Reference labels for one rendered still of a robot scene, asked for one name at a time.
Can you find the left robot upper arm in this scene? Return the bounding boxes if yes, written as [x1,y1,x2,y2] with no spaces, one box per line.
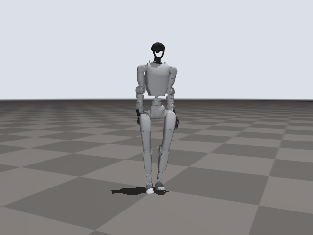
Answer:
[166,66,177,95]

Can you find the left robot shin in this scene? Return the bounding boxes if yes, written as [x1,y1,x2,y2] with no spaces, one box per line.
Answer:
[157,150,169,183]

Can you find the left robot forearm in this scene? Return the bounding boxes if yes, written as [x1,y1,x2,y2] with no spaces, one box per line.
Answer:
[166,94,174,112]

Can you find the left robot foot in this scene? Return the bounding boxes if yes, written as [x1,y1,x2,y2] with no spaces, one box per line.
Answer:
[155,181,165,190]

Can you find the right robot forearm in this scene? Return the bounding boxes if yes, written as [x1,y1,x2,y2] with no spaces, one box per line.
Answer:
[136,93,144,113]

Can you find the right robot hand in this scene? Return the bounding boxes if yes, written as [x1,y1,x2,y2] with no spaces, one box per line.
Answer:
[136,109,141,124]

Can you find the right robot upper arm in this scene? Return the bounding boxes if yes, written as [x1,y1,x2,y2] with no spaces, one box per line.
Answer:
[136,64,147,94]

